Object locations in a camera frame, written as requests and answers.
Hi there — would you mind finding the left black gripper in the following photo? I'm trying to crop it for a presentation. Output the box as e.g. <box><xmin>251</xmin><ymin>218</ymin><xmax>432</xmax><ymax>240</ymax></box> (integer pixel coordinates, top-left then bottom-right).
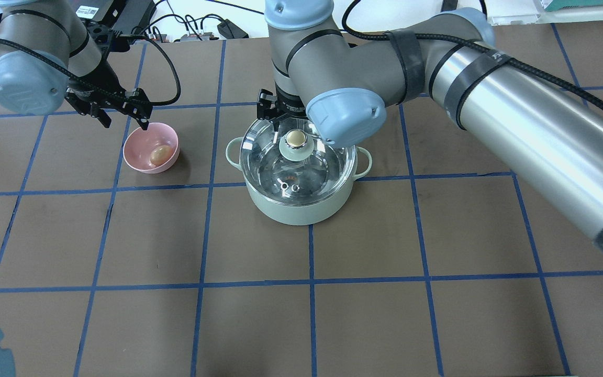
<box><xmin>65</xmin><ymin>24</ymin><xmax>152</xmax><ymax>131</ymax></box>

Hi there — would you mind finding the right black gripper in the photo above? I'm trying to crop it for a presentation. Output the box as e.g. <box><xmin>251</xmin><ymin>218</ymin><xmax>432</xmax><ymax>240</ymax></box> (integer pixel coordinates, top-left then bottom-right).
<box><xmin>258</xmin><ymin>88</ymin><xmax>308</xmax><ymax>122</ymax></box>

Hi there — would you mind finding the beige egg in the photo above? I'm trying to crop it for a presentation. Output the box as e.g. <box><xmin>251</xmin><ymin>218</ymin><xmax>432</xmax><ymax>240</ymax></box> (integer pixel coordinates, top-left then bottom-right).
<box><xmin>149</xmin><ymin>145</ymin><xmax>174</xmax><ymax>165</ymax></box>

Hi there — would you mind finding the glass pot lid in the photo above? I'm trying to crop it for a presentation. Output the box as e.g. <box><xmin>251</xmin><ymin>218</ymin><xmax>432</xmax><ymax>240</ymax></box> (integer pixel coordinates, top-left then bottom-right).
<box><xmin>239</xmin><ymin>118</ymin><xmax>358</xmax><ymax>207</ymax></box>

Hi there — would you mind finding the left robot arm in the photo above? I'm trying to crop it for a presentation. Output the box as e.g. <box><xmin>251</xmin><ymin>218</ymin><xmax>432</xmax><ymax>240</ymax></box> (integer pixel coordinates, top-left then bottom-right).
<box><xmin>0</xmin><ymin>1</ymin><xmax>152</xmax><ymax>129</ymax></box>

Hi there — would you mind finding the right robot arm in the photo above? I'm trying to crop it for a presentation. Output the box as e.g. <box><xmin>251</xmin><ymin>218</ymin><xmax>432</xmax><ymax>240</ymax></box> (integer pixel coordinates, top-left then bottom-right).
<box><xmin>264</xmin><ymin>1</ymin><xmax>603</xmax><ymax>251</ymax></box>

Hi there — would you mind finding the mint green electric pot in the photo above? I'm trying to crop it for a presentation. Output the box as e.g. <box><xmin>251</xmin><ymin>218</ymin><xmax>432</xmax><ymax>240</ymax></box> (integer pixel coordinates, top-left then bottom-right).
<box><xmin>225</xmin><ymin>118</ymin><xmax>373</xmax><ymax>225</ymax></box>

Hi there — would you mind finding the pink bowl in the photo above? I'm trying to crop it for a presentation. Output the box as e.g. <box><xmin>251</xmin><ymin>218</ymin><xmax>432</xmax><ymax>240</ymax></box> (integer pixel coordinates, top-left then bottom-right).
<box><xmin>122</xmin><ymin>123</ymin><xmax>181</xmax><ymax>174</ymax></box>

